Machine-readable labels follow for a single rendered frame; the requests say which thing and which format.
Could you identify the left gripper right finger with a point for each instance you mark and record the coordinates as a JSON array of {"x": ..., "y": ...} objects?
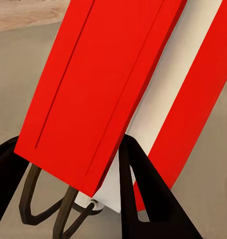
[{"x": 167, "y": 219}]

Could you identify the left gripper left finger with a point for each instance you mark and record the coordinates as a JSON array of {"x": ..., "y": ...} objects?
[{"x": 12, "y": 169}]

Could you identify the coffee table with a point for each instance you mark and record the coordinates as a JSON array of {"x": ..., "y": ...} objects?
[{"x": 200, "y": 189}]

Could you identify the radio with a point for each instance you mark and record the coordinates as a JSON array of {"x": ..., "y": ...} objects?
[{"x": 151, "y": 69}]

